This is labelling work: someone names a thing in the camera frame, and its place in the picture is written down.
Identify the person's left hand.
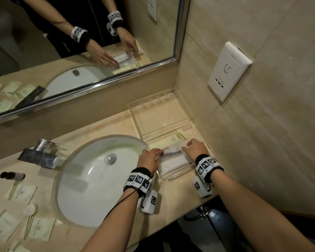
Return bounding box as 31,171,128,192
136,148,164,176

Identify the person's right hand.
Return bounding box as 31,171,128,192
182,138,209,164

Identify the clear toothbrush packet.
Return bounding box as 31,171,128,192
157,144,190,158

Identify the person's left forearm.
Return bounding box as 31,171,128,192
79,191,145,252

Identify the person's right forearm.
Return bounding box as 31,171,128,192
209,169,315,252

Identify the white amenity packet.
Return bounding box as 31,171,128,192
159,154,195,177

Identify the black wristband with marker tags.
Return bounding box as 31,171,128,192
123,167,154,199
195,154,224,184

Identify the clear acrylic amenity tray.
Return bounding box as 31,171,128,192
127,89,211,181

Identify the chrome drain pipe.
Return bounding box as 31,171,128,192
183,206,214,221

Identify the white oval sink basin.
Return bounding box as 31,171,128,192
54,135,150,228

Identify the chrome square faucet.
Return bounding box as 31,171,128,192
17,139,62,170

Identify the round white cap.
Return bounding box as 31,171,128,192
24,203,39,217

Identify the small dark toiletry bottle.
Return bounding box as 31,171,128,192
0,171,26,181

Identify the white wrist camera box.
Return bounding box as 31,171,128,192
192,176,213,199
140,189,159,215

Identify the thin black cable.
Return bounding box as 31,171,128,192
104,178,151,221

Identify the white wall socket plate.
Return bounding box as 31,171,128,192
207,41,253,103

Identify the wall mirror with metal frame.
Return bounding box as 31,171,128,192
0,0,191,124

